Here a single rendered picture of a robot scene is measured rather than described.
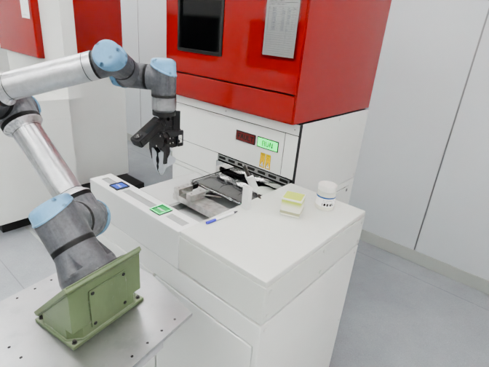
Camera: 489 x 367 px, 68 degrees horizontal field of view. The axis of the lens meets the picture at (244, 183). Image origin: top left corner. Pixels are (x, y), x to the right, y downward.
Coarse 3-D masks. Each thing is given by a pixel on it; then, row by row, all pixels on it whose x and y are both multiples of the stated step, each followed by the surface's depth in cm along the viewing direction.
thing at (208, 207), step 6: (174, 198) 159; (180, 198) 155; (204, 198) 156; (186, 204) 154; (192, 204) 151; (198, 204) 150; (204, 204) 150; (210, 204) 151; (216, 204) 151; (198, 210) 150; (204, 210) 147; (210, 210) 146; (216, 210) 146; (222, 210) 146; (210, 216) 145
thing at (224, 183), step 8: (208, 176) 173; (216, 176) 174; (224, 176) 175; (232, 176) 176; (240, 176) 177; (208, 184) 165; (216, 184) 166; (224, 184) 166; (232, 184) 167; (240, 184) 168; (248, 184) 169; (264, 184) 170; (224, 192) 158; (232, 192) 159; (240, 192) 159; (240, 200) 152
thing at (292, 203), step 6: (288, 192) 131; (294, 192) 131; (282, 198) 126; (288, 198) 126; (294, 198) 126; (300, 198) 127; (282, 204) 127; (288, 204) 126; (294, 204) 126; (300, 204) 125; (282, 210) 128; (288, 210) 127; (294, 210) 126; (300, 210) 126; (294, 216) 127
